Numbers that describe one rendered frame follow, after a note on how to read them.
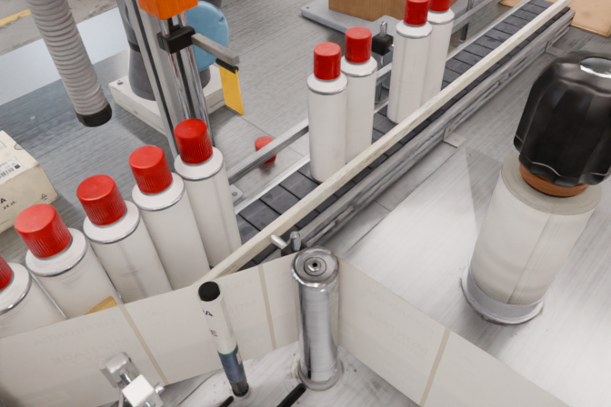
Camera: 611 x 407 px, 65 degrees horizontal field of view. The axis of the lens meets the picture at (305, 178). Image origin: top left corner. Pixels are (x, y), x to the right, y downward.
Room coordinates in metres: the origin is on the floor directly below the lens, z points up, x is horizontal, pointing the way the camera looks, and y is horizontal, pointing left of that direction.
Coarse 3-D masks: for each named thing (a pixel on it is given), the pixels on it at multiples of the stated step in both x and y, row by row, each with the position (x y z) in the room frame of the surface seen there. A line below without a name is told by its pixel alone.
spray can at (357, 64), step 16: (352, 32) 0.55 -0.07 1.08; (368, 32) 0.55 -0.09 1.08; (352, 48) 0.53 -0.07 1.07; (368, 48) 0.54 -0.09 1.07; (352, 64) 0.53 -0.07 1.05; (368, 64) 0.54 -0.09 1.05; (352, 80) 0.52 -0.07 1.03; (368, 80) 0.53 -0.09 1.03; (352, 96) 0.52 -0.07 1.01; (368, 96) 0.53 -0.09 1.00; (352, 112) 0.52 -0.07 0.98; (368, 112) 0.53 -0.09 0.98; (352, 128) 0.52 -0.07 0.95; (368, 128) 0.53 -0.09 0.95; (352, 144) 0.52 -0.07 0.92; (368, 144) 0.53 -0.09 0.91
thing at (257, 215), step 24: (504, 24) 0.93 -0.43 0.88; (480, 48) 0.84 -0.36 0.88; (456, 72) 0.76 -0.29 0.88; (456, 96) 0.69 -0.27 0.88; (384, 120) 0.63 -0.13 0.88; (432, 120) 0.62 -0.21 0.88; (288, 192) 0.48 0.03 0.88; (336, 192) 0.47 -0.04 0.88; (264, 216) 0.43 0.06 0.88; (312, 216) 0.43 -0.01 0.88
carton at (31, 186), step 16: (0, 144) 0.59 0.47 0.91; (16, 144) 0.59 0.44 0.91; (0, 160) 0.55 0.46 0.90; (16, 160) 0.55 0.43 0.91; (32, 160) 0.55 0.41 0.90; (0, 176) 0.51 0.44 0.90; (16, 176) 0.51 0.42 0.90; (32, 176) 0.53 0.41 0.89; (0, 192) 0.49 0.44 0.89; (16, 192) 0.51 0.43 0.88; (32, 192) 0.52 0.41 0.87; (48, 192) 0.53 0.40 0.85; (0, 208) 0.49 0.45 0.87; (16, 208) 0.50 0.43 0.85; (0, 224) 0.48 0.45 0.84
